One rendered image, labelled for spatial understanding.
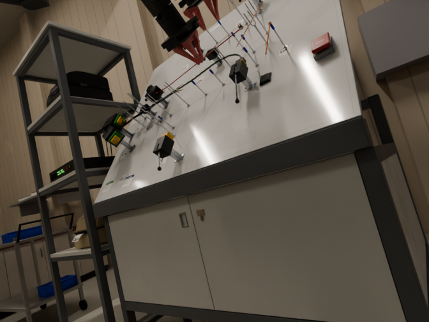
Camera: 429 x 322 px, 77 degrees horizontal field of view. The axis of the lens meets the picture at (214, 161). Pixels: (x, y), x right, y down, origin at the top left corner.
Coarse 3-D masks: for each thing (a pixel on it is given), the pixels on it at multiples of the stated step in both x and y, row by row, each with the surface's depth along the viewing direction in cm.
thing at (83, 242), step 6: (78, 222) 150; (84, 222) 145; (96, 222) 139; (102, 222) 141; (78, 228) 148; (84, 228) 144; (102, 228) 141; (84, 234) 140; (102, 234) 140; (78, 240) 144; (84, 240) 141; (102, 240) 139; (78, 246) 145; (84, 246) 141
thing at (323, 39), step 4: (320, 36) 75; (324, 36) 74; (328, 36) 73; (312, 40) 76; (316, 40) 75; (320, 40) 74; (324, 40) 73; (328, 40) 72; (312, 44) 75; (316, 44) 74; (320, 44) 73; (324, 44) 72; (328, 44) 72; (312, 48) 74; (316, 48) 73; (320, 48) 73; (324, 48) 73; (312, 52) 74; (316, 52) 74
